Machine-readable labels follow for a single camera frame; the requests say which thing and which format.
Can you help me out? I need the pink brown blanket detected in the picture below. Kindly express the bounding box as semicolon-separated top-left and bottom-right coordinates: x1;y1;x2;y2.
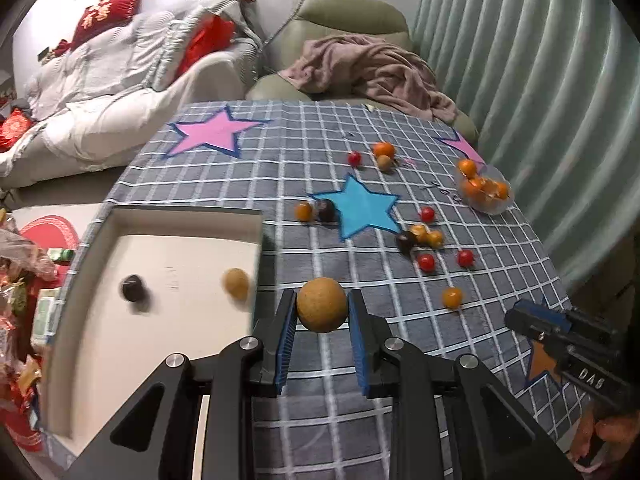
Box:
277;35;458;122

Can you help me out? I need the white covered sofa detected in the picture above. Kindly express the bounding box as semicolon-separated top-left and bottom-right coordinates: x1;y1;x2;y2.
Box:
0;0;266;191

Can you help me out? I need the flexible metal hose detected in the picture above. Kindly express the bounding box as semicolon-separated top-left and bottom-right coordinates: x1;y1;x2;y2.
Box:
262;0;322;48

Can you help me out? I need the beige rectangular tray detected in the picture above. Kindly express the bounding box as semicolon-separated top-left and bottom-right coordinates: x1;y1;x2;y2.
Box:
37;202;266;456

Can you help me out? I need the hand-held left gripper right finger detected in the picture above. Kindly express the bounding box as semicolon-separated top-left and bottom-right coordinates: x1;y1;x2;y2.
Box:
348;290;576;480

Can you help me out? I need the pile of snack packets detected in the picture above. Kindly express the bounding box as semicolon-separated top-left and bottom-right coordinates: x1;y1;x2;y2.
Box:
0;210;68;453

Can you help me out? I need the red gold print cushion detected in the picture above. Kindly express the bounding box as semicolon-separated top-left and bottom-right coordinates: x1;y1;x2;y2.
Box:
70;0;147;51

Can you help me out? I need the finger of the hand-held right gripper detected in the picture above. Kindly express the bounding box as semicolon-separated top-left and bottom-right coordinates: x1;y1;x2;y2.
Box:
504;299;575;348

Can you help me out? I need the clear plastic bowl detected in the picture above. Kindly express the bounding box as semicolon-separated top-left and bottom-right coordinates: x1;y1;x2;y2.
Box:
456;157;512;216

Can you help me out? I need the grey checked star tablecloth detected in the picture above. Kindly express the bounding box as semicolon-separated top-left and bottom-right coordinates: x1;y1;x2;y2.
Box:
65;100;601;480

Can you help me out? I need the pale green curtain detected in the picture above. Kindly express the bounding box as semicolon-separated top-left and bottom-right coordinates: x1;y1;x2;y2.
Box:
414;0;640;291

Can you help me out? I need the plain red cushion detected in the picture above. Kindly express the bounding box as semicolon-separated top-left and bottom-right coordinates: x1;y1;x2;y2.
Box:
177;15;236;76

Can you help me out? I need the pile of orange tomatoes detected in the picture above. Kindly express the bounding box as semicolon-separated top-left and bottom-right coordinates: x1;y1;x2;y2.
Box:
459;158;510;211

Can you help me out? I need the green white wipes packet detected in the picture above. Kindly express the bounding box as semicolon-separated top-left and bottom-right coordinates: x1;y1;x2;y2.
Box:
31;287;63;350

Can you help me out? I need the person's right hand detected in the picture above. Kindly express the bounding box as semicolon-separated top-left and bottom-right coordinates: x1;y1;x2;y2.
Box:
569;400;640;472

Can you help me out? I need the grey striped pillow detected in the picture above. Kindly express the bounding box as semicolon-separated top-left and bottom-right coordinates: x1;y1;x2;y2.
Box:
150;0;253;92

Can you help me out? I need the red round rug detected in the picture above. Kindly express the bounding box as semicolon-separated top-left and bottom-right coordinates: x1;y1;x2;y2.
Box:
17;215;81;261

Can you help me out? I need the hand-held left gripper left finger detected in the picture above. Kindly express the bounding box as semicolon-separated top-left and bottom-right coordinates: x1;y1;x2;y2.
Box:
65;289;299;480

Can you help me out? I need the green armchair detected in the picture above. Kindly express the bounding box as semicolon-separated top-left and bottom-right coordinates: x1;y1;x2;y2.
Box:
245;0;479;142

